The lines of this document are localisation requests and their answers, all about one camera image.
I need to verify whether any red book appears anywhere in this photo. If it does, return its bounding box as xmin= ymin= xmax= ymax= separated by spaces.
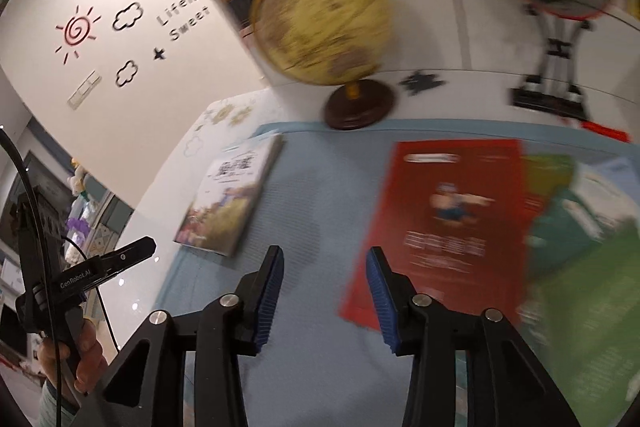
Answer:
xmin=339 ymin=139 xmax=531 ymax=333

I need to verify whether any red sun wall sticker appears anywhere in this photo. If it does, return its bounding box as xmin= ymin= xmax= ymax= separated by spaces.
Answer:
xmin=55 ymin=6 xmax=101 ymax=64

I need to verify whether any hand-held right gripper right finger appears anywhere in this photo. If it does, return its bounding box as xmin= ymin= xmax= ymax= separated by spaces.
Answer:
xmin=365 ymin=246 xmax=581 ymax=427

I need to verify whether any green book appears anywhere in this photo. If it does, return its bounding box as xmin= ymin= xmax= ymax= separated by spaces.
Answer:
xmin=517 ymin=154 xmax=640 ymax=418

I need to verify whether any white wall switch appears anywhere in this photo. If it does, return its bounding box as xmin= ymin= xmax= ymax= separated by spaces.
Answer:
xmin=67 ymin=71 xmax=102 ymax=109

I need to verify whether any yellow white plush toy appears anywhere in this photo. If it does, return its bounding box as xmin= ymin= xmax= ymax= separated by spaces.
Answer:
xmin=67 ymin=157 xmax=91 ymax=202

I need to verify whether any purple toy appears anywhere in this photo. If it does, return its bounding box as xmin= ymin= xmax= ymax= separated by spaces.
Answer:
xmin=67 ymin=217 xmax=91 ymax=248

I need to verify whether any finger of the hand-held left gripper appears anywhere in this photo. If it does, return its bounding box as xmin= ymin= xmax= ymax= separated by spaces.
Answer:
xmin=97 ymin=236 xmax=157 ymax=281

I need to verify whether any light blue quilted mat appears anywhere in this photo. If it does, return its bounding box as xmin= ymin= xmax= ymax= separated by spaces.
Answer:
xmin=162 ymin=119 xmax=640 ymax=427

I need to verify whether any black bird cabinet sticker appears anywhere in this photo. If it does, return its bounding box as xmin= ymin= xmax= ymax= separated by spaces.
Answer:
xmin=397 ymin=69 xmax=446 ymax=96

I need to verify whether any person's left hand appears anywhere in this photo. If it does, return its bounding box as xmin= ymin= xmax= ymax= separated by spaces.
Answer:
xmin=37 ymin=319 xmax=109 ymax=401

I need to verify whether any black lettering wall sticker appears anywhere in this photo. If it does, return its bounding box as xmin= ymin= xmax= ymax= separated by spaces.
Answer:
xmin=155 ymin=0 xmax=211 ymax=42

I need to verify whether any thick black cable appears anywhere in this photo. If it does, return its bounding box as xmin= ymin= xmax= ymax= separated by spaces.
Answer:
xmin=0 ymin=127 xmax=71 ymax=427

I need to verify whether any white illustrated book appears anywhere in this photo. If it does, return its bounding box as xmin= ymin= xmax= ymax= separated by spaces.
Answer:
xmin=172 ymin=134 xmax=286 ymax=258

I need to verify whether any yellow globe on wooden base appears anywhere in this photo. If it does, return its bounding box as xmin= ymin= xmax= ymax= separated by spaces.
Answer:
xmin=250 ymin=0 xmax=398 ymax=130

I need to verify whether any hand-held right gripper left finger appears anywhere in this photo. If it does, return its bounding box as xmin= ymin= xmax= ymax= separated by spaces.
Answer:
xmin=82 ymin=245 xmax=286 ymax=427

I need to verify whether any person's left forearm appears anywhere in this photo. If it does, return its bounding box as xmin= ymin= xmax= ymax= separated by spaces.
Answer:
xmin=35 ymin=379 xmax=83 ymax=427

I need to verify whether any grey-green cabinet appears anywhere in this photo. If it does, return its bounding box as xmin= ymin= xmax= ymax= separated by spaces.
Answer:
xmin=0 ymin=117 xmax=136 ymax=358

